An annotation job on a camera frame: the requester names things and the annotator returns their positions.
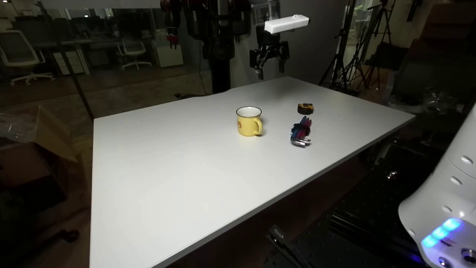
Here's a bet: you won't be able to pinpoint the clear plastic bag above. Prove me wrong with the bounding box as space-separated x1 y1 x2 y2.
387 85 467 114

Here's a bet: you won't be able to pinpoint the yellow enamel mug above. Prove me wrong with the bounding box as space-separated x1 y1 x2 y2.
236 106 264 137

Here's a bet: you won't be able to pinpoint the group of black tripods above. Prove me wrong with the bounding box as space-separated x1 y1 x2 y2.
319 0 395 94

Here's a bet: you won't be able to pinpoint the cardboard box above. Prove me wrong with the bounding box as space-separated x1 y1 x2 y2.
0 104 80 213

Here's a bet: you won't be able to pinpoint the white office chair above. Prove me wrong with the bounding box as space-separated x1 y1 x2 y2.
0 30 55 86
117 36 152 71

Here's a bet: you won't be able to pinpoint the set of coloured hex keys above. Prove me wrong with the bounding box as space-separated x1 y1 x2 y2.
290 116 313 147

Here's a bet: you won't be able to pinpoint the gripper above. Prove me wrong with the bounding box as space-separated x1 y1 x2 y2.
249 25 291 81

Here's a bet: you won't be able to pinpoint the black machine on post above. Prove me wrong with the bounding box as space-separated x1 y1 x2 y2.
160 0 254 94

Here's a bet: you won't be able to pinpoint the stand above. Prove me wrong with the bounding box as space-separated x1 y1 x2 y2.
36 0 96 122

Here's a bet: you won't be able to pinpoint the white drawer cabinet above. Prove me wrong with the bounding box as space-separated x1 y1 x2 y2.
52 50 85 75

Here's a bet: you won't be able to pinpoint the office desk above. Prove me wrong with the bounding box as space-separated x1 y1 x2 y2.
30 37 125 76

